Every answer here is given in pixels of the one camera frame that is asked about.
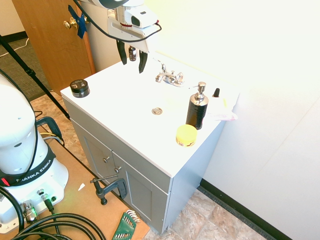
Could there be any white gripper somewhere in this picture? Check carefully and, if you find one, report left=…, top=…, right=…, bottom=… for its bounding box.
left=106, top=8, right=151, bottom=74

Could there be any chrome faucet spout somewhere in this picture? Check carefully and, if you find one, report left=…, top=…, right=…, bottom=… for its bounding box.
left=154, top=71, right=185, bottom=88

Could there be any black round jar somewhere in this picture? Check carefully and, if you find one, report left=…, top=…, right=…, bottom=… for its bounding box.
left=69, top=79, right=92, bottom=99

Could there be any blue tape strip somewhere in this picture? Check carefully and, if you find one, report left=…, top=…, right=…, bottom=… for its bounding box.
left=67, top=4, right=91, bottom=40

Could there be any brass door knob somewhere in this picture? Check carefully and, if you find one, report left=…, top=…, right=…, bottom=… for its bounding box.
left=62, top=16, right=88, bottom=31

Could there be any brown wooden door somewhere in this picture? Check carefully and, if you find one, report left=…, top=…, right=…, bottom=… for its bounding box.
left=11, top=0, right=97, bottom=96

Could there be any black soap dispenser chrome pump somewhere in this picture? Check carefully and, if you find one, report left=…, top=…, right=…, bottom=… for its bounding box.
left=185, top=81, right=210, bottom=131

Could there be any yellow round jar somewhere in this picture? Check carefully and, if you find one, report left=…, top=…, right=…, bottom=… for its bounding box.
left=175, top=124, right=198, bottom=149

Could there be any grey vanity cabinet white sink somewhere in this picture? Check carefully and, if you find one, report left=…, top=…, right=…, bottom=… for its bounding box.
left=60, top=51, right=241, bottom=235

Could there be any black tripod leg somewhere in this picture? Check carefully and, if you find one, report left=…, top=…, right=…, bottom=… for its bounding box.
left=0, top=33, right=71, bottom=121

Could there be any black metal c-clamp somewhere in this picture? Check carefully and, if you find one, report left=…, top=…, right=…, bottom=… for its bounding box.
left=90, top=174, right=129, bottom=206

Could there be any brown wooden base board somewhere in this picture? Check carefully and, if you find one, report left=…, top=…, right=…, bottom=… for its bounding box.
left=0, top=136, right=151, bottom=240

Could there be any green hex key set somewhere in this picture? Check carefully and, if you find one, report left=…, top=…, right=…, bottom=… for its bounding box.
left=111, top=209, right=141, bottom=240

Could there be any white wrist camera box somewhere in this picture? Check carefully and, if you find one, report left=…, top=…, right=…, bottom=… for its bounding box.
left=124, top=5, right=160, bottom=30

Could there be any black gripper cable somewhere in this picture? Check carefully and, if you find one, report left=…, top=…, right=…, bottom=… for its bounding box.
left=73, top=0, right=163, bottom=42

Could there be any white floor cable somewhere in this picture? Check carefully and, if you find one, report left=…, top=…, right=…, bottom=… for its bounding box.
left=0, top=37, right=30, bottom=58

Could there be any thick black cable bundle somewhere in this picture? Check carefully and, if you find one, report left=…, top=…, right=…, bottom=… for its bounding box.
left=0, top=186, right=106, bottom=240

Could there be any black wall baseboard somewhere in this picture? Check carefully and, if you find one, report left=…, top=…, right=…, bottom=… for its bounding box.
left=199, top=178, right=294, bottom=240

